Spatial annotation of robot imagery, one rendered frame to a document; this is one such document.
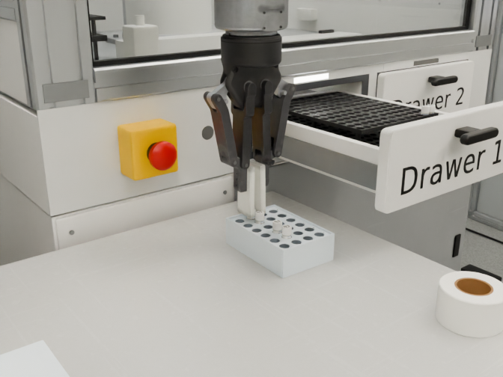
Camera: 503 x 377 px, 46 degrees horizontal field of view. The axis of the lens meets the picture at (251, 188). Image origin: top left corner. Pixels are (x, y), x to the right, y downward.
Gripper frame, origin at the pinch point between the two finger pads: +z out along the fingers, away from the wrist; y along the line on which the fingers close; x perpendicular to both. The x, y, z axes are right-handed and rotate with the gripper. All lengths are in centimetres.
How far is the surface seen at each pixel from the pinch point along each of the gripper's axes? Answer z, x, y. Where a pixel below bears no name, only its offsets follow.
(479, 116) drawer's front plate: -8.2, -13.2, 29.7
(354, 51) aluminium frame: -13.7, 16.4, 34.6
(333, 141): -5.0, -2.2, 12.5
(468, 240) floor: 84, 75, 172
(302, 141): -3.6, 4.1, 12.2
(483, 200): 73, 85, 195
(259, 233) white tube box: 4.2, -4.7, -2.2
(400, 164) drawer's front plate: -4.5, -13.7, 13.2
